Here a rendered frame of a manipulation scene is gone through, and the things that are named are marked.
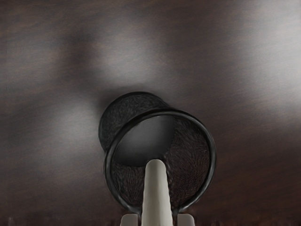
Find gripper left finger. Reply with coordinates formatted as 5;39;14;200
120;213;143;226

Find black mesh pen holder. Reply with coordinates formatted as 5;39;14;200
98;91;217;215

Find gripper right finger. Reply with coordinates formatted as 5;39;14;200
177;213;195;226

